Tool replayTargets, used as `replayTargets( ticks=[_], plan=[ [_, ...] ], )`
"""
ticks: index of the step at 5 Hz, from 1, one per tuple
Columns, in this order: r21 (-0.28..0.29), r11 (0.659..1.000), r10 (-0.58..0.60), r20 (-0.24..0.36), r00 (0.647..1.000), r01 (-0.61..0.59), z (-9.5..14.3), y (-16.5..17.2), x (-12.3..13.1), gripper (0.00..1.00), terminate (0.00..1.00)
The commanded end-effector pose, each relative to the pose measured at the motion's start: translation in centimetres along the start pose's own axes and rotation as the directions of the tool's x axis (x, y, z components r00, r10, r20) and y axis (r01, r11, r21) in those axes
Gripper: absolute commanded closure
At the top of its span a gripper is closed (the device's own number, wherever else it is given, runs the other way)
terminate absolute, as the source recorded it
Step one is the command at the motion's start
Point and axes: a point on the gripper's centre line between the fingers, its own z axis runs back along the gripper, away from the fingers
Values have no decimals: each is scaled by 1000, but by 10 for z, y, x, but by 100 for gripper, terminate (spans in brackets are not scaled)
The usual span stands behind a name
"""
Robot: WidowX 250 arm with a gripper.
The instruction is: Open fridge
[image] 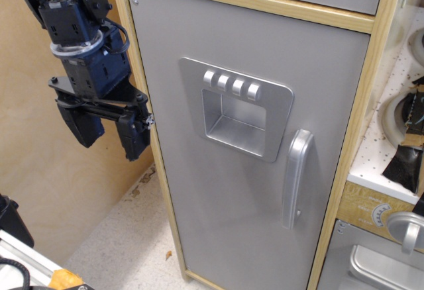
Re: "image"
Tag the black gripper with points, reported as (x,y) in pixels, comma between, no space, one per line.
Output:
(96,86)

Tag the white speckled toy countertop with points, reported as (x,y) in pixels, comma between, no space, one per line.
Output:
(401,64)

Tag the wooden toy kitchen frame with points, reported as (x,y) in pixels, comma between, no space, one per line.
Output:
(376,26)

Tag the silver fridge door handle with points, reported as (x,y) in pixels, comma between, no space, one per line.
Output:
(297,158)

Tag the grey toy fridge door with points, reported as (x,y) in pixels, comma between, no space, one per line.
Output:
(227,204)

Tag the silver ice dispenser panel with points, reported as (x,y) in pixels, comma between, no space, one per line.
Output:
(239,111)

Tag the black box at left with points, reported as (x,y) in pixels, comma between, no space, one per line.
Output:
(12,223)

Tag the black torn burner sticker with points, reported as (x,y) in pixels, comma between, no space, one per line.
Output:
(403,124)

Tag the silver oven door handle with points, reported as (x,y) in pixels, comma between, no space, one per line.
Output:
(383,272)

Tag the aluminium rail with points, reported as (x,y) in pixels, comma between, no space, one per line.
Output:
(39,267)

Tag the grey toy oven door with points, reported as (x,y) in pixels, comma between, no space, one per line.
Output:
(335,273)

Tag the orange tape piece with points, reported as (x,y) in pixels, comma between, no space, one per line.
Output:
(64,279)

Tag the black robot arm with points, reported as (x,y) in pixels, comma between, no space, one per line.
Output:
(80,23)

